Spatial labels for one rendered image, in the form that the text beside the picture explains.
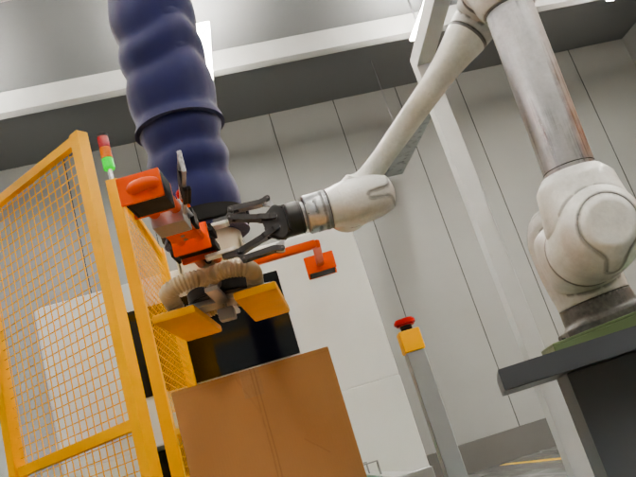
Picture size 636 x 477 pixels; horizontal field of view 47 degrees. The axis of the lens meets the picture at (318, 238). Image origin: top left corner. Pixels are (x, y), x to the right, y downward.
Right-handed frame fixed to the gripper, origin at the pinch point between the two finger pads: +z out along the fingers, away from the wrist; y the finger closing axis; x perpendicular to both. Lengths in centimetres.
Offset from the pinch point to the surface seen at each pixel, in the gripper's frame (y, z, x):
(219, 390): 28.3, 9.7, 26.8
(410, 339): 24, -48, 75
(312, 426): 43, -10, 27
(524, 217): -219, -449, 948
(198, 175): -21.6, 0.4, 12.1
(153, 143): -34.3, 9.1, 14.3
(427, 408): 46, -46, 75
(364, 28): -486, -246, 720
